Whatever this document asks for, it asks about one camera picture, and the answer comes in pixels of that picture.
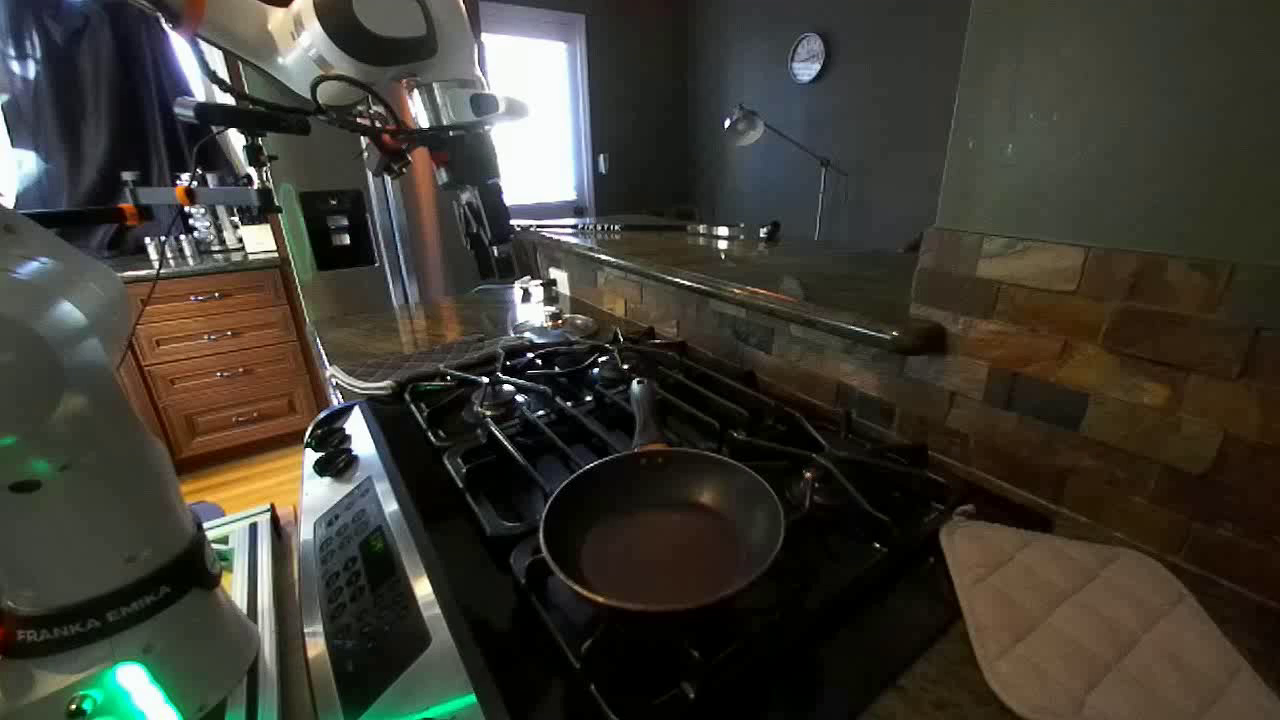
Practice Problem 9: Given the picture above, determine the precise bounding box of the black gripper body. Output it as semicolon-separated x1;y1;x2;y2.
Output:
448;133;520;263

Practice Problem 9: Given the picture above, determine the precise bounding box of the dark nonstick frying pan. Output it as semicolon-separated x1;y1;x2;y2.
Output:
537;377;793;618

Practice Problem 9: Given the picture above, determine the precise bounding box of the black stove knob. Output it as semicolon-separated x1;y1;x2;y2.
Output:
302;399;364;478

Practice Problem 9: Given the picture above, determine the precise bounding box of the black gas stove cooktop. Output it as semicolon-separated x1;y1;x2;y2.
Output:
296;323;976;720

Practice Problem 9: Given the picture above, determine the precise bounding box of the steel stove control panel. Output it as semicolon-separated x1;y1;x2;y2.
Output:
296;436;483;720

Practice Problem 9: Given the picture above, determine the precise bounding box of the metal robot mounting plate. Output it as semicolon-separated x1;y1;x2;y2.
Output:
196;499;290;720

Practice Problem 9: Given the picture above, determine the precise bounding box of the stainless steel refrigerator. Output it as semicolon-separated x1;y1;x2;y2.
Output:
358;75;526;323

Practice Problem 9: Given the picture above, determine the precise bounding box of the bright window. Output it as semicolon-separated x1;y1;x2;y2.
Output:
475;0;595;221

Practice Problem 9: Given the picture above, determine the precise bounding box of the stand rig with orange clamps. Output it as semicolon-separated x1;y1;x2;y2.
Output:
111;133;285;271

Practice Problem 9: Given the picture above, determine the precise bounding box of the wooden drawer cabinet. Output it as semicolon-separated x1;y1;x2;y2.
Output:
118;260;330;472

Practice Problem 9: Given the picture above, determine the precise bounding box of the raised granite bar counter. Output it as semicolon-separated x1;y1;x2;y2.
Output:
511;216;952;354

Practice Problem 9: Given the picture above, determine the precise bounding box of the dark hanging fabric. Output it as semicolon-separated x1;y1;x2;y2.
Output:
0;0;191;224

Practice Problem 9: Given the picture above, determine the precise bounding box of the white quilted pot holder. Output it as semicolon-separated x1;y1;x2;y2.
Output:
936;513;1280;720

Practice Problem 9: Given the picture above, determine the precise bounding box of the dark wall switch panel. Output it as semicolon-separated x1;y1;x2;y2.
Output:
296;189;378;275

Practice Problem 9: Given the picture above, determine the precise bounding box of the round wall clock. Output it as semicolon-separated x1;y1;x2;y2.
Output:
785;27;831;87

